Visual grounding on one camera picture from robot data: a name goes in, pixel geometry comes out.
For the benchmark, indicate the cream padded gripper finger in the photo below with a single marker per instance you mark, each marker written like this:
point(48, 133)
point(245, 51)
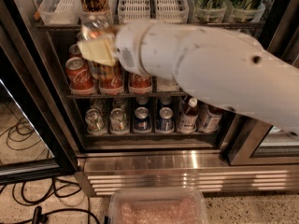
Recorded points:
point(99, 50)

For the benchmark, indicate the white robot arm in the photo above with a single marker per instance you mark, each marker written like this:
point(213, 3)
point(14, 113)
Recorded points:
point(227, 69)

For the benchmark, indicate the second row left cola can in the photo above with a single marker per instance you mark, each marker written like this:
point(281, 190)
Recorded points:
point(74, 51)

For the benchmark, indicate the front middle Coca-Cola can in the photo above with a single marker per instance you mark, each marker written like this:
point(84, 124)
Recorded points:
point(111, 84)

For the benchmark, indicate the coca-cola can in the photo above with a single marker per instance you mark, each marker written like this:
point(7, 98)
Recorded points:
point(139, 84)
point(81, 81)
point(111, 84)

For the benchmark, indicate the front left Coca-Cola can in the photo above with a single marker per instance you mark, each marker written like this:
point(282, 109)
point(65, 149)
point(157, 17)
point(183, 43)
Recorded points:
point(81, 81)

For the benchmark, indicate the front right Coca-Cola can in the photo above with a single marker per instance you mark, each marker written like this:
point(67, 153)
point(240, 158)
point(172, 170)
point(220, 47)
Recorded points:
point(139, 84)

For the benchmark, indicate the left blue Pepsi can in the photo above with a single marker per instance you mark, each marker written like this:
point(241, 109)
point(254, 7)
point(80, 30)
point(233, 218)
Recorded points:
point(142, 120)

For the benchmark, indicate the blue pepsi can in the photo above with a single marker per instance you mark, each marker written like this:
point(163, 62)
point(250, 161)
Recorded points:
point(142, 120)
point(165, 123)

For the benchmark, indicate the right blue Pepsi can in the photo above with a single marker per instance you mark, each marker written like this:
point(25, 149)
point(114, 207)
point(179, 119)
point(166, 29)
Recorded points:
point(165, 123)

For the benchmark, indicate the left green tall can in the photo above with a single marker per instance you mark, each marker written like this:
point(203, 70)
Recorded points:
point(209, 11)

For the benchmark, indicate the green tall can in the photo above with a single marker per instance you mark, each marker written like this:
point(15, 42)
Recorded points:
point(245, 10)
point(209, 11)

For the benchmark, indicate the open fridge glass door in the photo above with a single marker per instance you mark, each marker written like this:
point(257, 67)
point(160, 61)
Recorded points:
point(31, 148)

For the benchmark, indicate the right green tall can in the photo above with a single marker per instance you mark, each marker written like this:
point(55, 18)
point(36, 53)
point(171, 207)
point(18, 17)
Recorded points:
point(245, 10)

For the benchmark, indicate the stainless steel fridge base grille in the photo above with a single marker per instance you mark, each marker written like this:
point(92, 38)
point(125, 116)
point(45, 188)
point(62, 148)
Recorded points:
point(103, 174)

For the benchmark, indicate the empty white tray far left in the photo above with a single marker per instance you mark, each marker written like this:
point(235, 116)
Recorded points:
point(59, 12)

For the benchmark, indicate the empty white tray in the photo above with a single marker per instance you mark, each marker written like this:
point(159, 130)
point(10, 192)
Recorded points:
point(133, 10)
point(59, 12)
point(173, 11)

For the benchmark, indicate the empty white tray middle left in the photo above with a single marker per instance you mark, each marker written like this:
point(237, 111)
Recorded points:
point(133, 10)

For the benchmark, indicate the left front water bottle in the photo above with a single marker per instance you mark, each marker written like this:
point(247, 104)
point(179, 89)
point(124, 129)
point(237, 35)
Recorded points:
point(164, 85)

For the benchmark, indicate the empty white tray middle right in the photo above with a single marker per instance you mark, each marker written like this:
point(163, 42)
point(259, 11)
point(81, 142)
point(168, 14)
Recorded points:
point(173, 11)

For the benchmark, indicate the left brown tea bottle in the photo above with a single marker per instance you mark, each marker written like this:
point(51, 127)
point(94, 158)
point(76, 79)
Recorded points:
point(188, 116)

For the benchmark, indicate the brown tea bottle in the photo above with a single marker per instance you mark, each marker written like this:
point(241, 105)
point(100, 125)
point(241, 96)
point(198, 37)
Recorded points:
point(188, 116)
point(209, 119)

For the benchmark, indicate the right brown tea bottle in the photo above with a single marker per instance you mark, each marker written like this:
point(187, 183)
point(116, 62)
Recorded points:
point(209, 119)

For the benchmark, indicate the clear plastic bin with bubblewrap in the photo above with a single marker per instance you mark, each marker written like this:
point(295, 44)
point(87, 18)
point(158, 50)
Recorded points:
point(157, 206)

